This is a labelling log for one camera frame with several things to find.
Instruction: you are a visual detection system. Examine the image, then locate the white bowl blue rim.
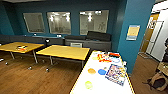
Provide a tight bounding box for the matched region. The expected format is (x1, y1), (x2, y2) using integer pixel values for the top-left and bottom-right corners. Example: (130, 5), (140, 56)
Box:
(111, 57), (123, 65)

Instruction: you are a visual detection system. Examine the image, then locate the small black round device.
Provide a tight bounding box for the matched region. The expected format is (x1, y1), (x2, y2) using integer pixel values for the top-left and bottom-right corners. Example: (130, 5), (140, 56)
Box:
(43, 38), (51, 47)

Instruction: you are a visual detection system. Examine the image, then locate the white table with toys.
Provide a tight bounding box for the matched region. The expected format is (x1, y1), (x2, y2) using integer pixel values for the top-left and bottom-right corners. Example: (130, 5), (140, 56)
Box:
(69, 49), (136, 94)

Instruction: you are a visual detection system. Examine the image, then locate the flat blue round disc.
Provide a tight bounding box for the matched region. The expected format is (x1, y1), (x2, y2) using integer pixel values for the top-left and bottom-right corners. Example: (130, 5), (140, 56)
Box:
(97, 68), (108, 76)

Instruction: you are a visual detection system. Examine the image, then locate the small orange red object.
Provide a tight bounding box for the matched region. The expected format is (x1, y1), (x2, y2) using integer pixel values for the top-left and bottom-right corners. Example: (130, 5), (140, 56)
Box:
(16, 44), (30, 52)

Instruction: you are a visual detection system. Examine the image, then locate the yellow wall poster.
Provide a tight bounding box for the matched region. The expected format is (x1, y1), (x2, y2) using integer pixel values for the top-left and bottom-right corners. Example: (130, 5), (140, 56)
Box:
(126, 24), (141, 42)

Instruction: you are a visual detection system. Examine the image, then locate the small yellow plastic item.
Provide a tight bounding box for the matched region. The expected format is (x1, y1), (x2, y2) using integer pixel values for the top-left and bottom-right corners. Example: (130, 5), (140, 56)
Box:
(91, 55), (100, 62)

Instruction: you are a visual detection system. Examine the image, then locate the interior glass window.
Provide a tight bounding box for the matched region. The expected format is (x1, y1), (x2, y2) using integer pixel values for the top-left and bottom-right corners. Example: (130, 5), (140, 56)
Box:
(46, 11), (72, 36)
(22, 12), (46, 34)
(78, 9), (110, 36)

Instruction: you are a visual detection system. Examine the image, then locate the yellow wooden table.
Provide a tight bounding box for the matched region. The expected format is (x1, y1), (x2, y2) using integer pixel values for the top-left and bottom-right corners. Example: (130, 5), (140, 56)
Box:
(35, 44), (92, 70)
(0, 41), (45, 64)

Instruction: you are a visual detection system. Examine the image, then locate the white hallway door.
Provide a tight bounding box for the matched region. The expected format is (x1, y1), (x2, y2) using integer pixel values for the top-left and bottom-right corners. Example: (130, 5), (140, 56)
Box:
(150, 20), (167, 56)

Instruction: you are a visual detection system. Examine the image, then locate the orange plastic item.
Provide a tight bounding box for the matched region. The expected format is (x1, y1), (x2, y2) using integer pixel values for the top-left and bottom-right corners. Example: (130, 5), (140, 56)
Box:
(108, 51), (121, 58)

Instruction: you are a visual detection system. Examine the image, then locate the brown wooden door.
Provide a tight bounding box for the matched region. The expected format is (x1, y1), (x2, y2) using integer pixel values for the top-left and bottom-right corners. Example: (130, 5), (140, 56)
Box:
(139, 14), (155, 55)

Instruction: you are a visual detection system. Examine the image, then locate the dark grey sofa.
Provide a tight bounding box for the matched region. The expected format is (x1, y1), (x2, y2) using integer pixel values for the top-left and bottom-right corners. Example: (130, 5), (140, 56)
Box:
(0, 30), (113, 52)

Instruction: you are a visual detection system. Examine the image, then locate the blue colourful game box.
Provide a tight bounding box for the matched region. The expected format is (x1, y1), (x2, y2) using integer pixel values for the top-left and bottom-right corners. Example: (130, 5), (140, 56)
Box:
(104, 63), (128, 87)

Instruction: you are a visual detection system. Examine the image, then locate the brown backpack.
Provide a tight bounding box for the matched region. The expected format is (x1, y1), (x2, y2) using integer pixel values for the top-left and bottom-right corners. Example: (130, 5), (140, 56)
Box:
(146, 71), (168, 92)

